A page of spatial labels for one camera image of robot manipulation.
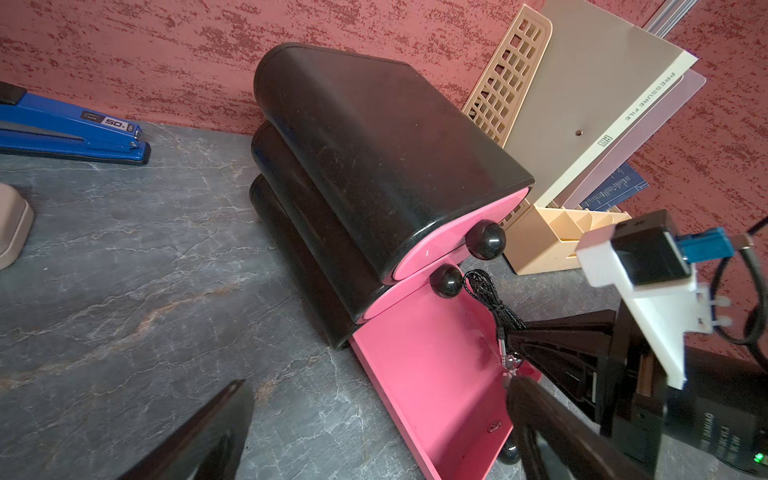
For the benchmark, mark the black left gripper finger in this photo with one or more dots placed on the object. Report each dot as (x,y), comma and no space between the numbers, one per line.
(209,445)

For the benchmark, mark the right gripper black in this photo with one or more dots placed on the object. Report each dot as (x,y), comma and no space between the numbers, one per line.
(721,409)

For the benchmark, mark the black earphones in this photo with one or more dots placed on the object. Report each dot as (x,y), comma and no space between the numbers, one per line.
(479,285)

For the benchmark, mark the black pink drawer cabinet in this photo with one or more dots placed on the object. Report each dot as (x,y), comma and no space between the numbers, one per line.
(377,188)

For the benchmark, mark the beige file organizer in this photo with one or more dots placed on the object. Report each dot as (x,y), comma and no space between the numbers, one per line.
(539,239)

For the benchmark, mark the dark blue notebook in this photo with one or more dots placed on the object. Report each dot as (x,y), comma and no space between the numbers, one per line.
(622,184)

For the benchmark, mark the translucent grey folder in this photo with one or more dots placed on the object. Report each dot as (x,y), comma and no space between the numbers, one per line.
(626,145)

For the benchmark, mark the pink pencil case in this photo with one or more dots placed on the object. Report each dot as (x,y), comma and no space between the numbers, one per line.
(16,220)

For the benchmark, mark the beige paper folder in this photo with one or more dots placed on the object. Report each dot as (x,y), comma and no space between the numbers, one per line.
(598,75)

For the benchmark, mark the blue black stapler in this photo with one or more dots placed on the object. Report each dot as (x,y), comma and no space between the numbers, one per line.
(38,126)

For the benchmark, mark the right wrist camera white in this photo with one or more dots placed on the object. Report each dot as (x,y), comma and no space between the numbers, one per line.
(653,268)

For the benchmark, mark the aluminium corner post right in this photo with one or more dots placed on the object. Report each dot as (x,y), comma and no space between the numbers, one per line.
(667,16)

